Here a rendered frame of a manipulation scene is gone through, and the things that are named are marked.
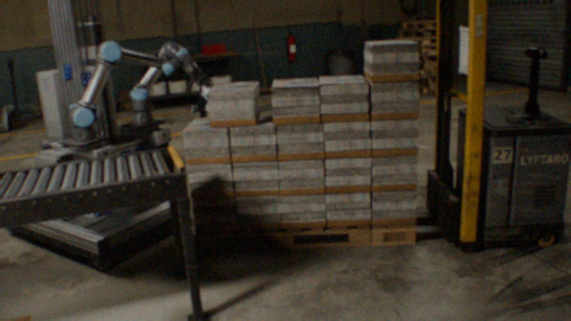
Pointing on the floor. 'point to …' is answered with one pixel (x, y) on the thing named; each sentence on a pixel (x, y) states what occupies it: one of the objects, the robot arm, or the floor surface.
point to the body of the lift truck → (520, 176)
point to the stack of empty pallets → (427, 41)
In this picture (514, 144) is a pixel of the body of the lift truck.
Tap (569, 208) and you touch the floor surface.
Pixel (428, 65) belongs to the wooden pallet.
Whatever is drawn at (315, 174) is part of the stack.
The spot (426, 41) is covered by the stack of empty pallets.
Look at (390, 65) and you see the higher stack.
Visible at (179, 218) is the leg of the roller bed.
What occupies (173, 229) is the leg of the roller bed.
